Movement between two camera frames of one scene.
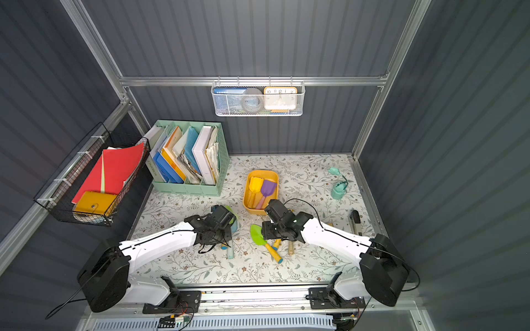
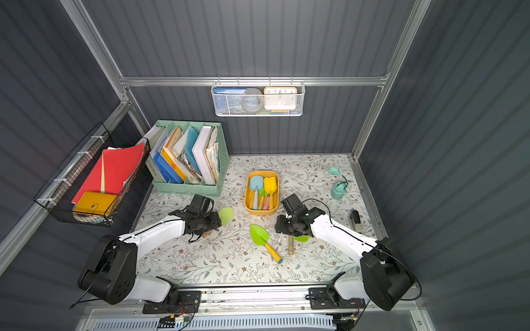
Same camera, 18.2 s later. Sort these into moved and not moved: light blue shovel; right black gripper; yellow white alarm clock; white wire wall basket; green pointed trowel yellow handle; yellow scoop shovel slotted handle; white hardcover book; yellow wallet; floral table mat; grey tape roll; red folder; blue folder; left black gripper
Moved: light blue shovel; right black gripper; left black gripper; yellow scoop shovel slotted handle
Not moved: floral table mat; blue folder; yellow wallet; red folder; white hardcover book; white wire wall basket; green pointed trowel yellow handle; grey tape roll; yellow white alarm clock
